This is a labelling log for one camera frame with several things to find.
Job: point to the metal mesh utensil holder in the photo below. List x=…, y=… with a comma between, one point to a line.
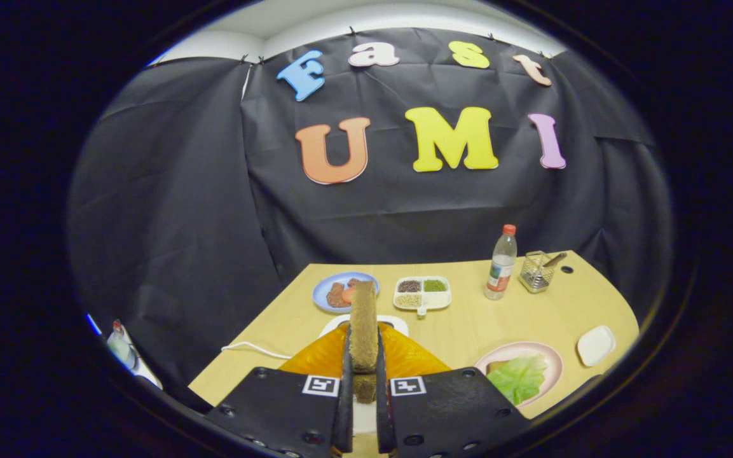
x=536, y=278

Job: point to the clear water bottle red cap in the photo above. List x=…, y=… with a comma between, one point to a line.
x=501, y=267

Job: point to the black backdrop cloth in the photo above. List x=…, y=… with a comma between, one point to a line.
x=182, y=222

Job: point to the small white plate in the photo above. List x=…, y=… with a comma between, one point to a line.
x=596, y=346

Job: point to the pink plate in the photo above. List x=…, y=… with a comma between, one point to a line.
x=554, y=362

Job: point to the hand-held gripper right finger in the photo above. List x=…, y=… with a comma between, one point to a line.
x=455, y=410

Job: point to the white toaster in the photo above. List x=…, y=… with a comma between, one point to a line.
x=395, y=321

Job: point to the blue plate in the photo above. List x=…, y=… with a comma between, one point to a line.
x=323, y=294

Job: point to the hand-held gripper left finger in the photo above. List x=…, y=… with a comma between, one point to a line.
x=277, y=407

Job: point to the white divided condiment tray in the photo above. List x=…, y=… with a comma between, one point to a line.
x=439, y=300

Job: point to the green lettuce leaf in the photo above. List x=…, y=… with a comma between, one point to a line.
x=519, y=378

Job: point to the reddish food pieces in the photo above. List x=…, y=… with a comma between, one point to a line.
x=337, y=296

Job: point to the pale plastic bottle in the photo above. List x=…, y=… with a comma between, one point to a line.
x=119, y=346

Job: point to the plain brown bread slice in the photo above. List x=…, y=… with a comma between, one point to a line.
x=363, y=331

